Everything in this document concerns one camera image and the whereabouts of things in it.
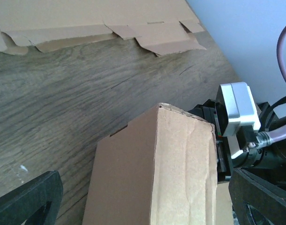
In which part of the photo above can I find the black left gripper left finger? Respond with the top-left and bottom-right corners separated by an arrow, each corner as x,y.
0,171 -> 63,225

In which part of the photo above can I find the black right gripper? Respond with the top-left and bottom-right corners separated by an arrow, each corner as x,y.
189,99 -> 286,182

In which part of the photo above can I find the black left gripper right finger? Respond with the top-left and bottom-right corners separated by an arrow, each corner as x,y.
228,167 -> 286,225

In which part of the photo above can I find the cardboard box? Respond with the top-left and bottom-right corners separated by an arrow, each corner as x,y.
83,103 -> 234,225

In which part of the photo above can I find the stack of flat cardboard sheets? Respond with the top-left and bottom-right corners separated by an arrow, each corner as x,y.
0,0 -> 204,56

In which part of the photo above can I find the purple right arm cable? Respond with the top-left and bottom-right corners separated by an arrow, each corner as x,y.
255,20 -> 286,148

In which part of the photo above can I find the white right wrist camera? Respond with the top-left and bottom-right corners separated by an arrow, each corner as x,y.
215,82 -> 261,159

